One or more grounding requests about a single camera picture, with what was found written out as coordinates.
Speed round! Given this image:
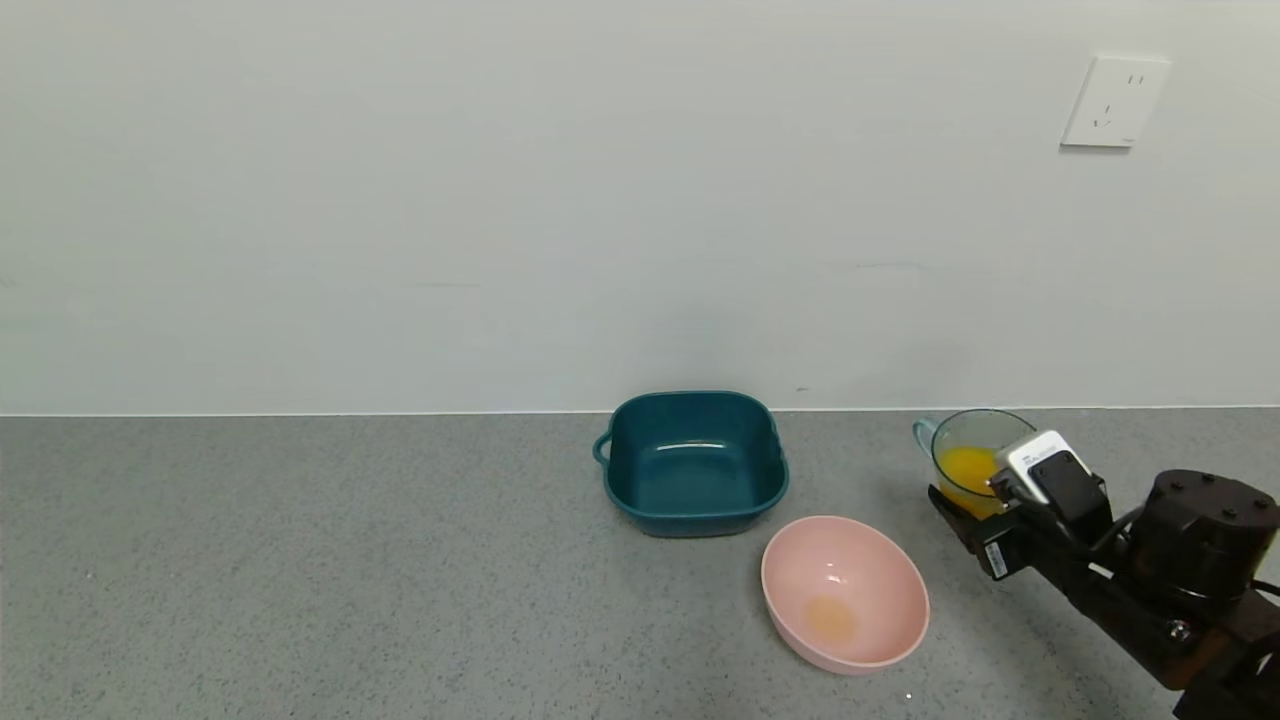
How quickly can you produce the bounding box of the orange juice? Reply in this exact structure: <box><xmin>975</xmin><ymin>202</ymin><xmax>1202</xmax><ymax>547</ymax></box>
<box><xmin>937</xmin><ymin>445</ymin><xmax>1001</xmax><ymax>519</ymax></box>

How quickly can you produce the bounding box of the translucent blue ribbed cup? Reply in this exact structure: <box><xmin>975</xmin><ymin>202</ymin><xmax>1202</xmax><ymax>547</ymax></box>
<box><xmin>912</xmin><ymin>408</ymin><xmax>1041</xmax><ymax>521</ymax></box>

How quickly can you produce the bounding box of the pink plastic bowl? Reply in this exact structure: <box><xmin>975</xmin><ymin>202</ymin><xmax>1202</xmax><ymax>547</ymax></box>
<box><xmin>760</xmin><ymin>515</ymin><xmax>931</xmax><ymax>676</ymax></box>

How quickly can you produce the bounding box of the teal square plastic basin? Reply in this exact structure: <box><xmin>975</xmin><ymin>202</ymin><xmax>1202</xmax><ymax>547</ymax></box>
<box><xmin>592</xmin><ymin>390</ymin><xmax>790</xmax><ymax>539</ymax></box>

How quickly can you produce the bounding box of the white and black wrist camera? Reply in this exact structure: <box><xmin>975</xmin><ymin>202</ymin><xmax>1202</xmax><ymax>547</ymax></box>
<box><xmin>990</xmin><ymin>430</ymin><xmax>1113</xmax><ymax>543</ymax></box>

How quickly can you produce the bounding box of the white wall socket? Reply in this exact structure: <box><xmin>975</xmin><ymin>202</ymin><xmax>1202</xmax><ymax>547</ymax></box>
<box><xmin>1060</xmin><ymin>55</ymin><xmax>1171</xmax><ymax>150</ymax></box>

